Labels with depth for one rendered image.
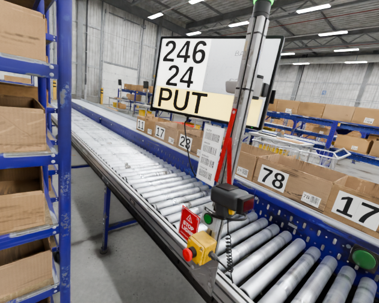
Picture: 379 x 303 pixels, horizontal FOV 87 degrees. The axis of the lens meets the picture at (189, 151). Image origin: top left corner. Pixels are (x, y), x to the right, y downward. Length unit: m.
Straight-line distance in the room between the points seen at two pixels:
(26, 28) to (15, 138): 0.23
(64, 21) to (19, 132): 0.26
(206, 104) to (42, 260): 0.71
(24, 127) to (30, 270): 0.40
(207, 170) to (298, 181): 0.62
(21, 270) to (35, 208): 0.19
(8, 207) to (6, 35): 0.37
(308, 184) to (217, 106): 0.64
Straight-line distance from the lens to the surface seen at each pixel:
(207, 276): 0.83
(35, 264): 0.77
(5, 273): 0.76
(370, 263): 1.13
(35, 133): 0.60
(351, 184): 1.42
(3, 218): 0.66
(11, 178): 0.94
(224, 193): 0.58
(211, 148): 0.67
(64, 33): 0.55
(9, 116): 0.59
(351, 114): 5.72
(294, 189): 1.20
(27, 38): 0.58
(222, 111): 0.75
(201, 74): 0.81
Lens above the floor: 1.31
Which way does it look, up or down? 14 degrees down
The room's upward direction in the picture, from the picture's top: 9 degrees clockwise
